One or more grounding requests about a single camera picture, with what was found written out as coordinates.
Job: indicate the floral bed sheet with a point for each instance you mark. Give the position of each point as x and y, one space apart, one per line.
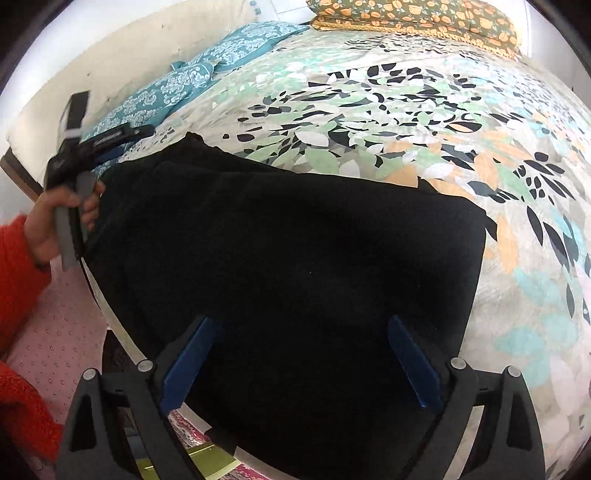
415 115

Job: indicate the small blue patterned pillow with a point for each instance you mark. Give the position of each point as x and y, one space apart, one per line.
254 44

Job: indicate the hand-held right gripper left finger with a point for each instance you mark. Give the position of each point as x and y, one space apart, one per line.
189 364

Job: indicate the cream padded headboard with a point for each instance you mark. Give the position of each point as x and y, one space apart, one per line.
115 60

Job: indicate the person's left forearm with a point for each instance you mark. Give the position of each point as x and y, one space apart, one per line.
18 286

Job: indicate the pink dotted pajama trousers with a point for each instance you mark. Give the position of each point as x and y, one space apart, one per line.
60 337

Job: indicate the red knit sweater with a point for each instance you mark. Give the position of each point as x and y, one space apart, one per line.
23 406

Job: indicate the black pants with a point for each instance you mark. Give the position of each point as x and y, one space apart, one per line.
286 277

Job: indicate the yellow-green sheet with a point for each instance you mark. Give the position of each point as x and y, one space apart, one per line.
212 461

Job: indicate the person's left hand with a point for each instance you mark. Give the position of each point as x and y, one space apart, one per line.
41 226

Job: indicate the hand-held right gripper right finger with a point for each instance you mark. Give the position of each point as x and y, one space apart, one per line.
415 364

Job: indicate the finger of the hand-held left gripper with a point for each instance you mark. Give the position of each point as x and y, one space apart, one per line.
113 152

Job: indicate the orange floral pillow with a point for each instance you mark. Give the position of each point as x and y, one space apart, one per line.
415 14

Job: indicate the patterned rug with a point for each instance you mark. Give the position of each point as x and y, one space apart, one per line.
184 429

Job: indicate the large blue patterned pillow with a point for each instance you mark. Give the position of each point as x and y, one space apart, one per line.
161 92

